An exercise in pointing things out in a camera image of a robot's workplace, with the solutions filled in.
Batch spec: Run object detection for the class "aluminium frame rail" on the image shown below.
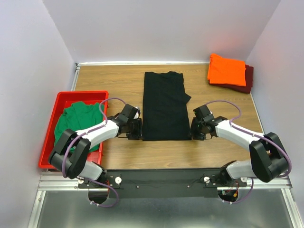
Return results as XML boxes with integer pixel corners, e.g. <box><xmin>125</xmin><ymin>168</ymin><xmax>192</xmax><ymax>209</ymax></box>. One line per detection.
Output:
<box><xmin>38</xmin><ymin>171</ymin><xmax>292</xmax><ymax>191</ymax></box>

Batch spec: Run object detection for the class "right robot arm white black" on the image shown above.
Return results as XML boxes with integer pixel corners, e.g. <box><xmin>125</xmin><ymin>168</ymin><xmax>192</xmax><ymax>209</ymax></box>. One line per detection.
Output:
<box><xmin>190</xmin><ymin>105</ymin><xmax>291</xmax><ymax>186</ymax></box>

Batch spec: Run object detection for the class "black t shirt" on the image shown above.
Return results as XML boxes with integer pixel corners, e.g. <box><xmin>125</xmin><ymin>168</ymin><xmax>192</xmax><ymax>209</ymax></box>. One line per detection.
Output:
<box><xmin>142</xmin><ymin>71</ymin><xmax>191</xmax><ymax>141</ymax></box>

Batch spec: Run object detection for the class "orange folded t shirt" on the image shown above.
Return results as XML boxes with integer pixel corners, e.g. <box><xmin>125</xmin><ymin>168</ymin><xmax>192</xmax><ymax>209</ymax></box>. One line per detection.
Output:
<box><xmin>207</xmin><ymin>54</ymin><xmax>246</xmax><ymax>86</ymax></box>

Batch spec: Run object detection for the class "red plastic tray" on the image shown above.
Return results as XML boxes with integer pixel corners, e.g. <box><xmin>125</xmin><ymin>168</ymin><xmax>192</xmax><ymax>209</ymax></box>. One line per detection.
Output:
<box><xmin>38</xmin><ymin>91</ymin><xmax>109</xmax><ymax>170</ymax></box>

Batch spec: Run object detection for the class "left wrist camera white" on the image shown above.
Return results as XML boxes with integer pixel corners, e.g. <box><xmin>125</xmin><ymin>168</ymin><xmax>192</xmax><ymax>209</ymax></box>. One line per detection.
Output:
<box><xmin>134</xmin><ymin>106</ymin><xmax>141</xmax><ymax>119</ymax></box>

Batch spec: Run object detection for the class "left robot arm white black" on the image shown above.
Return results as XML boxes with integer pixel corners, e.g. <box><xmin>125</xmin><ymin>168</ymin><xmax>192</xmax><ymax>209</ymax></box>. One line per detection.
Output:
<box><xmin>48</xmin><ymin>104</ymin><xmax>142</xmax><ymax>188</ymax></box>

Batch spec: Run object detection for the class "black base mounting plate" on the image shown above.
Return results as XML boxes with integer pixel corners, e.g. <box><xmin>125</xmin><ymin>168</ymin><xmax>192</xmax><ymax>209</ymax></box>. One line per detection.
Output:
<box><xmin>78</xmin><ymin>168</ymin><xmax>247</xmax><ymax>202</ymax></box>

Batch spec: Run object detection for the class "dark red folded t shirt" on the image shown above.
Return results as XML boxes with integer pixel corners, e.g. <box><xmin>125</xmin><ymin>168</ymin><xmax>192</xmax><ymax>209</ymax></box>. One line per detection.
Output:
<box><xmin>208</xmin><ymin>65</ymin><xmax>254</xmax><ymax>94</ymax></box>

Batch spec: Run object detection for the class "green crumpled t shirt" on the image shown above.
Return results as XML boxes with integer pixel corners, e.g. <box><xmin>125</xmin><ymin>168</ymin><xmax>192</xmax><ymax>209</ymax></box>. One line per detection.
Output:
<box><xmin>54</xmin><ymin>101</ymin><xmax>103</xmax><ymax>145</ymax></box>

